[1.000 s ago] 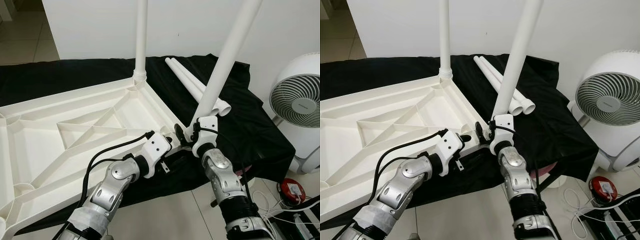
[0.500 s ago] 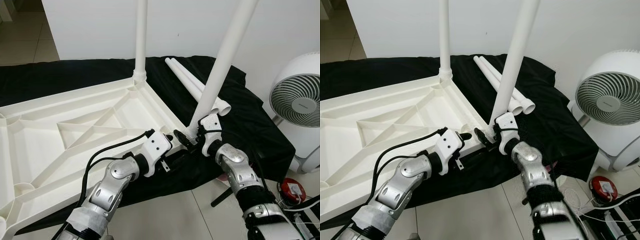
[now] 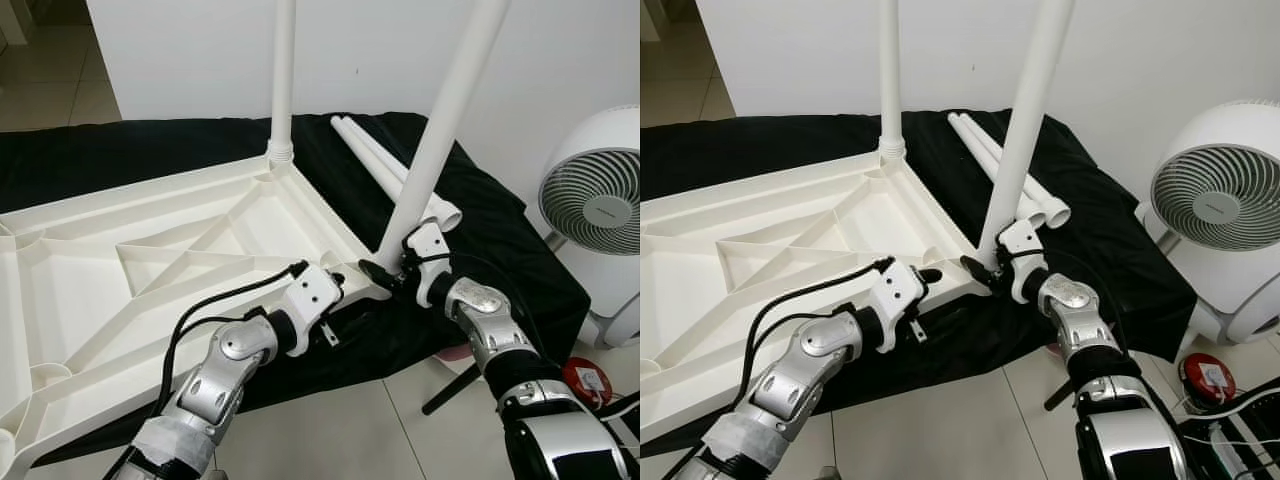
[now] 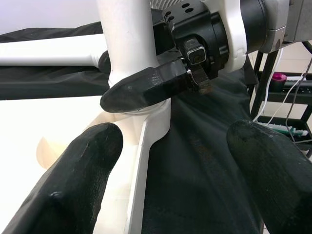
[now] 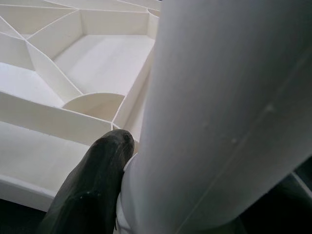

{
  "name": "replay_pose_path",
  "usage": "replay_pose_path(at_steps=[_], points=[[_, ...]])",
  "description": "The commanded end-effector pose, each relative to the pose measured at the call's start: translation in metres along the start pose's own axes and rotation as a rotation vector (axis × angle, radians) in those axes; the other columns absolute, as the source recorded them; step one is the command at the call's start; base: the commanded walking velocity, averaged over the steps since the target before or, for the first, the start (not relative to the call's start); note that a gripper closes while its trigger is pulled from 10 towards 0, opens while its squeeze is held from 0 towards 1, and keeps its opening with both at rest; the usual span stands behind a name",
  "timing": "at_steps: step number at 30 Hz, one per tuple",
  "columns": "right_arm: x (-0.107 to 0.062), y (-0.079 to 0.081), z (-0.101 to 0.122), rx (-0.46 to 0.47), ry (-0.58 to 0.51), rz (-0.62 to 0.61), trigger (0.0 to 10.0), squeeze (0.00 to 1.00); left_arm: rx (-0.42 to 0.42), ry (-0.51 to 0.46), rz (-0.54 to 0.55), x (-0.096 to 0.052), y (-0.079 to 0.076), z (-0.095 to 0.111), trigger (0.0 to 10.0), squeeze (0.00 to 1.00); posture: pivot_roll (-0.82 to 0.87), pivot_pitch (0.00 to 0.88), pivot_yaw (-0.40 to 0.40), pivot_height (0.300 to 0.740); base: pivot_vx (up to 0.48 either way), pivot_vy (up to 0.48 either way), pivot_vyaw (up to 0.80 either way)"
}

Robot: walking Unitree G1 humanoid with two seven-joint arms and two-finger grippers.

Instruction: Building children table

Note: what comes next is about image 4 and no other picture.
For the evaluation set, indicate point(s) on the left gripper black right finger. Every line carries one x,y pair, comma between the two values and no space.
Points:
273,175

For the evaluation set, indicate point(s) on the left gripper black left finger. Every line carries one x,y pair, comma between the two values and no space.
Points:
73,182

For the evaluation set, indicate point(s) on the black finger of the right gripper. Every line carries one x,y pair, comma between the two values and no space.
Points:
146,90
104,62

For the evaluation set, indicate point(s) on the white plastic children table top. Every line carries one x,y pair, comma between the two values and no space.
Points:
24,122

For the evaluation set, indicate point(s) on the white green plastic tool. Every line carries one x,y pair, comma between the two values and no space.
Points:
287,129

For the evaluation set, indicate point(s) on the black metal floor rack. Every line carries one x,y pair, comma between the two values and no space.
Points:
258,73

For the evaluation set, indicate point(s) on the black table cloth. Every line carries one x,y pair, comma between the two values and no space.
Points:
195,158

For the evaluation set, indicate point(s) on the magenta tipped black tube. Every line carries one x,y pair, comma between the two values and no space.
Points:
280,77

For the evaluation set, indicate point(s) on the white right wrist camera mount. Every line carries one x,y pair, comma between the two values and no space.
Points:
234,36

